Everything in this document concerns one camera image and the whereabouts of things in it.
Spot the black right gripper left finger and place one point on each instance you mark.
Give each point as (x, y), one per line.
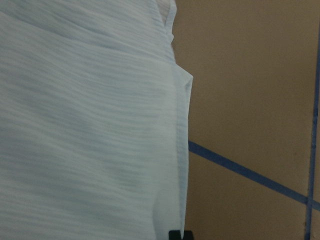
(174, 235)

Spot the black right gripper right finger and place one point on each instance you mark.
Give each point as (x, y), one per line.
(188, 235)

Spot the light blue button-up shirt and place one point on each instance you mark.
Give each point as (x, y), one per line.
(93, 121)

